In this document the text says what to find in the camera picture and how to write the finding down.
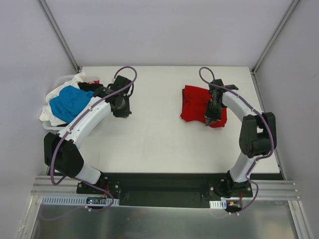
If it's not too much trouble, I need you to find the blue t shirt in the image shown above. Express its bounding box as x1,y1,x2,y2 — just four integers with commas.
49,86,95,123

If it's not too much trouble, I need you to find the left white cable duct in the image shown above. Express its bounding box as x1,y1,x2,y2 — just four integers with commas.
41,196,120,207

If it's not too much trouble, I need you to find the right white cable duct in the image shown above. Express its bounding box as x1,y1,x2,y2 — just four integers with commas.
209,200,227,210

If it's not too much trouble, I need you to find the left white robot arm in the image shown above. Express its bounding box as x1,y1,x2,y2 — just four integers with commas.
44,75,134,194

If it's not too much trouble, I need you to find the white cable duct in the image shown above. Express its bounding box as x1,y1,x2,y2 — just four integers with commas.
209,200,227,210
41,196,120,207

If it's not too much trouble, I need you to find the black t shirt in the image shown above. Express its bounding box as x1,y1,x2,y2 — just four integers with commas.
56,82,104,127

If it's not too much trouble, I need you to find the white plastic laundry basket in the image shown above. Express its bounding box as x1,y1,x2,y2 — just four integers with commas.
39,73,100,131

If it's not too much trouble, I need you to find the bright red t shirt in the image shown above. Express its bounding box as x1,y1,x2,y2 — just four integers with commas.
179,85,228,129

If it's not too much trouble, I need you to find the aluminium frame rail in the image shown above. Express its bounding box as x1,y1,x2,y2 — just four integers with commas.
31,174,301,201

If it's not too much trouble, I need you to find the pink garment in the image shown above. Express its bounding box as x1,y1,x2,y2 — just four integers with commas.
89,80,100,84

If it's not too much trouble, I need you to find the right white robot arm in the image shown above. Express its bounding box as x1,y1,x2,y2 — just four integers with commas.
204,79,277,198

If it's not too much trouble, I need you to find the white t shirt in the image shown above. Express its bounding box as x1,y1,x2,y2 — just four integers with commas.
39,72,86,127

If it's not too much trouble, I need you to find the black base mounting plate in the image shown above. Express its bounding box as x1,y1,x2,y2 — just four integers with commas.
76,173,253,208

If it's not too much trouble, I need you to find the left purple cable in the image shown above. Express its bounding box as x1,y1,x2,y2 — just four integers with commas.
38,65,138,221

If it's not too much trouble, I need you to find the purple cable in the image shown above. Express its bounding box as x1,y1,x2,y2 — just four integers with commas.
198,66,277,216
38,65,138,221

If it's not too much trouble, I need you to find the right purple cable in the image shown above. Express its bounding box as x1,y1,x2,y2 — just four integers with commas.
198,66,277,216

